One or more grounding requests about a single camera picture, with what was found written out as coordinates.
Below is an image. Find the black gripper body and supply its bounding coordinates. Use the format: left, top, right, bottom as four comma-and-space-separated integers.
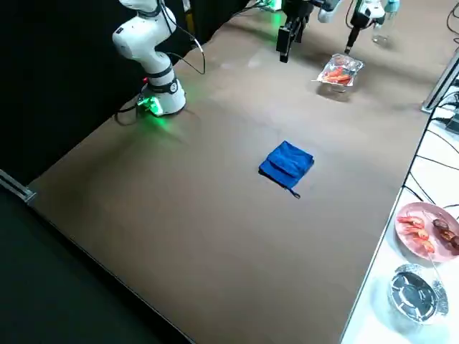
349, 13, 364, 37
283, 0, 312, 32

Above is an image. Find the rectangular aluminum foil pan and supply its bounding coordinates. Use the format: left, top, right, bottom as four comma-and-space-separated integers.
311, 52, 364, 88

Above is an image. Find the clear seasoning bottle teal lid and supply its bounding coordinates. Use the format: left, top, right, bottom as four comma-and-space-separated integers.
372, 0, 402, 44

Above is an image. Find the blue dishcloth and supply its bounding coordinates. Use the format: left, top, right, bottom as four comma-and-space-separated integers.
257, 140, 316, 200

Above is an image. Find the round foil pan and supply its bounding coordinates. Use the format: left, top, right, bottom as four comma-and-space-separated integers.
388, 263, 450, 326

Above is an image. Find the orange shrimp skewer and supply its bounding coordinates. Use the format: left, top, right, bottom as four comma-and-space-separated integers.
321, 67, 354, 85
397, 214, 437, 254

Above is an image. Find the brown meat skewer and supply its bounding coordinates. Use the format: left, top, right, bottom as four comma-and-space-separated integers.
422, 210, 459, 248

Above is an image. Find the pink plate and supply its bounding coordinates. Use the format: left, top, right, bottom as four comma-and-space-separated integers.
394, 201, 459, 262

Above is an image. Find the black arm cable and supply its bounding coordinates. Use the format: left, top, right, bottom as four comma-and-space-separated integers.
157, 0, 207, 76

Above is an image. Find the aluminium camera post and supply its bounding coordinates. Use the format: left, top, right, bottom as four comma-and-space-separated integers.
422, 53, 459, 113

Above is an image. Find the black base cable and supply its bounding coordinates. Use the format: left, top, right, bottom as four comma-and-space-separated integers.
113, 99, 145, 127

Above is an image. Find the aluminium profile post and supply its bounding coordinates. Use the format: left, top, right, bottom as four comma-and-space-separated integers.
0, 169, 37, 204

